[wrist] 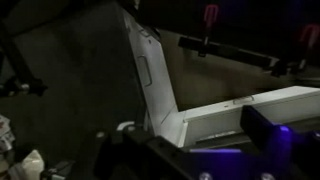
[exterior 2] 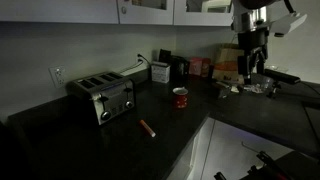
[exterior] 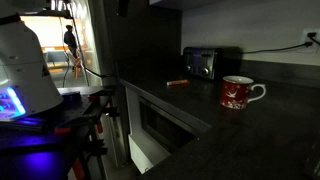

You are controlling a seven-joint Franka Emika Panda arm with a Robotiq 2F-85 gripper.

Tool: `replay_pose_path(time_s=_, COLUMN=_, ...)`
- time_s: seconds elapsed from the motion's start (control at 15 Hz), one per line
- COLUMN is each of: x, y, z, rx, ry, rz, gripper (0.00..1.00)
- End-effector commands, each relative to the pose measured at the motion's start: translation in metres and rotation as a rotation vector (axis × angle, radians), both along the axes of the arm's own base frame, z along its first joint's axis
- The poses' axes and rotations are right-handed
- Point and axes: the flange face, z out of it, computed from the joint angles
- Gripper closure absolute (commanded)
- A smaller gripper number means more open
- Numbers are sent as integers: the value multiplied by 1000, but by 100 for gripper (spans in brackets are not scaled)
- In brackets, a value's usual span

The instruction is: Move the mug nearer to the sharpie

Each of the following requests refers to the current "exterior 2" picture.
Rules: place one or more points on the black stereo camera on stand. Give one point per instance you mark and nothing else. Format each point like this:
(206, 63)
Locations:
(283, 77)

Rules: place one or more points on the red mug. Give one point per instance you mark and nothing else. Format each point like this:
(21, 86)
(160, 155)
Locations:
(180, 98)

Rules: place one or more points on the orange sharpie marker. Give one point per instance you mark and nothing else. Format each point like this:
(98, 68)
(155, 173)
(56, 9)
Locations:
(147, 128)

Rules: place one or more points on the white lower cabinet drawers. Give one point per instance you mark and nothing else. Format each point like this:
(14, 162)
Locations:
(220, 153)

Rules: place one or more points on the clear plastic container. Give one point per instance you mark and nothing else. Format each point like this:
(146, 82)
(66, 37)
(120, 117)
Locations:
(261, 85)

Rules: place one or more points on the black coffee appliance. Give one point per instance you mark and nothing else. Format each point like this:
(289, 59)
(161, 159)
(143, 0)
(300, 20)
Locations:
(178, 66)

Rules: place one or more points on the black tripod with red clamps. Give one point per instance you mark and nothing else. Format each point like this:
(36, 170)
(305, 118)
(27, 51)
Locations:
(266, 166)

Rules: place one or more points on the plain white cabinet door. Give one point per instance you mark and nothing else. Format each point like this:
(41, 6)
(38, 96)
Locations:
(60, 10)

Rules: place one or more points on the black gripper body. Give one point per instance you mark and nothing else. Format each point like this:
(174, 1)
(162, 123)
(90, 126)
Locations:
(252, 41)

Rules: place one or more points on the small silver wrapper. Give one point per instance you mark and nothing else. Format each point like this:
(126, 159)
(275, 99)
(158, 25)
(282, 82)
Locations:
(226, 90)

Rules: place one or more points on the white glass-panel cabinet door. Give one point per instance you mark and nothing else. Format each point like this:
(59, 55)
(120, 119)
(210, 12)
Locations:
(200, 18)
(145, 15)

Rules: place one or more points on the white wall outlet with plugs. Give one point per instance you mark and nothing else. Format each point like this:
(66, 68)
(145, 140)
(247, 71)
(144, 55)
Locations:
(139, 60)

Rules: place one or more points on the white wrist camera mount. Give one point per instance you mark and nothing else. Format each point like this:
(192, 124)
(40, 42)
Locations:
(289, 22)

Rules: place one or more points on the red box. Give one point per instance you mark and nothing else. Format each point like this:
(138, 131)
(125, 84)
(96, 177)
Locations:
(196, 66)

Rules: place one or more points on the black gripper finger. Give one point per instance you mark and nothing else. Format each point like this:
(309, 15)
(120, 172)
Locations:
(261, 63)
(247, 73)

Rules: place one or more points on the silver four-slot toaster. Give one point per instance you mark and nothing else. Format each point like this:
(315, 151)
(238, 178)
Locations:
(106, 96)

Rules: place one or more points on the white printed box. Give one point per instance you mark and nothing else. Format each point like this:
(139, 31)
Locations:
(160, 72)

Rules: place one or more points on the empty white wall outlet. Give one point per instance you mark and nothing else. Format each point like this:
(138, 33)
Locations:
(57, 76)

